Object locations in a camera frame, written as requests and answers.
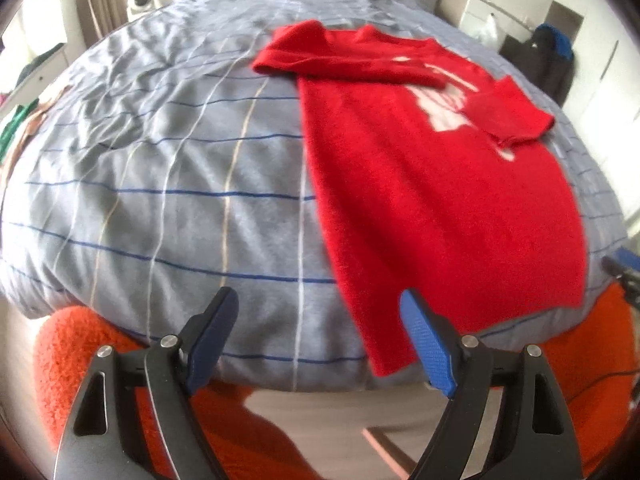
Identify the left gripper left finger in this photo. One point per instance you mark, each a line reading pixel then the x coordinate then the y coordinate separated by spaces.
pixel 103 436

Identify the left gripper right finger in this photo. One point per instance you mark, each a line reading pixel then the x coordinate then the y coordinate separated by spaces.
pixel 534 437

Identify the red knit sweater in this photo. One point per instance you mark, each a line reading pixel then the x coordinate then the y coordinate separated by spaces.
pixel 428 173

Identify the black and blue jacket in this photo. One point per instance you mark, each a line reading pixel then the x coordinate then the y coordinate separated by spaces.
pixel 546 59

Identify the white plastic bag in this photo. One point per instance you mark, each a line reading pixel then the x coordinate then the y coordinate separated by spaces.
pixel 488 35

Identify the grey plaid bed duvet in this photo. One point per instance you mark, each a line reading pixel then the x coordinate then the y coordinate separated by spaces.
pixel 166 168

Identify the white dresser cabinet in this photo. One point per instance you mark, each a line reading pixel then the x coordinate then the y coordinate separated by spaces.
pixel 468 15

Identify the green folded garment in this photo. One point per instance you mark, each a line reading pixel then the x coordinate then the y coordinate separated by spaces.
pixel 9 130

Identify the white window-side desk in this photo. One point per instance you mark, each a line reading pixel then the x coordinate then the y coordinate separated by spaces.
pixel 37 80

